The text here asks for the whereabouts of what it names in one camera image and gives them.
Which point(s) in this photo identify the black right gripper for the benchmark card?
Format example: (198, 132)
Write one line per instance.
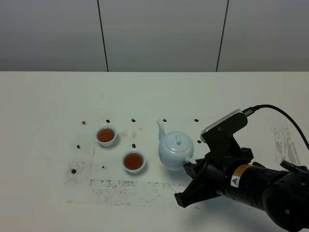
(223, 172)

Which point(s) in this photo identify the light blue porcelain teapot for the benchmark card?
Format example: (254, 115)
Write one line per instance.
(175, 149)

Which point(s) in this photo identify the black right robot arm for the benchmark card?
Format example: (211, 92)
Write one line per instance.
(283, 195)

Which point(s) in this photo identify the near light blue teacup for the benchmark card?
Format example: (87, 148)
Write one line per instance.
(133, 162)

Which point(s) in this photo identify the light blue teacup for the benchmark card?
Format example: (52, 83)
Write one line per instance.
(106, 135)
(133, 162)

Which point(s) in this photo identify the far light blue teacup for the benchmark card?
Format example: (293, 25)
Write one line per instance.
(106, 135)

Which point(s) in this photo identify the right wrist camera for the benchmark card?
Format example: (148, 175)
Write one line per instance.
(224, 128)

